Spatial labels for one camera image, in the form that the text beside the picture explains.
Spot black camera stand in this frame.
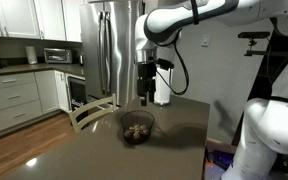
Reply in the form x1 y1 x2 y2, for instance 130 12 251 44
232 37 288 148

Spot metal paper towel holder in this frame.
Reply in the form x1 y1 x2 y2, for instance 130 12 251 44
152 99 172 107

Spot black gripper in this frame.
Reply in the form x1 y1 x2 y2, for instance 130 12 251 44
136 62 158 107

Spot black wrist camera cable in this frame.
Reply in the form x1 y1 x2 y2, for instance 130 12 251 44
155 39 190 96

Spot silver toaster oven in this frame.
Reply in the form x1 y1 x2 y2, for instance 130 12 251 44
43 47 73 65

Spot wooden chair back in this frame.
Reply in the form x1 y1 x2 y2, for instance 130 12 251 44
68 93 118 135

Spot white kitchen cabinets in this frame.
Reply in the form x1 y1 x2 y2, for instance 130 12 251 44
0 0 85 43
0 69 71 138

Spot stainless steel refrigerator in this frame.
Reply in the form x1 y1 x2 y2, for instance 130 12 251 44
79 0 145 108

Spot dark kitchen countertop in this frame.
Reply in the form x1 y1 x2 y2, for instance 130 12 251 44
0 62 86 79

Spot white upper kitchen cabinets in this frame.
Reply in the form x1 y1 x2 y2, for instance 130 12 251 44
0 0 85 43

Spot black stereo camera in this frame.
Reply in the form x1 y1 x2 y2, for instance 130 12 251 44
237 31 271 40

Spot white wall light switch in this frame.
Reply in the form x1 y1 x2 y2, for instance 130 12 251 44
200 34 212 48

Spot black under-counter wine cooler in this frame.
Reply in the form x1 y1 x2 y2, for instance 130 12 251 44
66 74 88 113

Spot white paper towel roll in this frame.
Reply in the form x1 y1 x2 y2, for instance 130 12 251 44
153 66 174 104

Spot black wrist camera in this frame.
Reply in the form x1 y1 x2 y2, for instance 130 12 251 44
156 57 175 71

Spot white lower kitchen cabinets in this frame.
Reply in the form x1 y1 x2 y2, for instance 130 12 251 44
0 69 71 138

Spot black wire mesh basket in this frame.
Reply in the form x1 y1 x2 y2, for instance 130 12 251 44
119 110 156 146

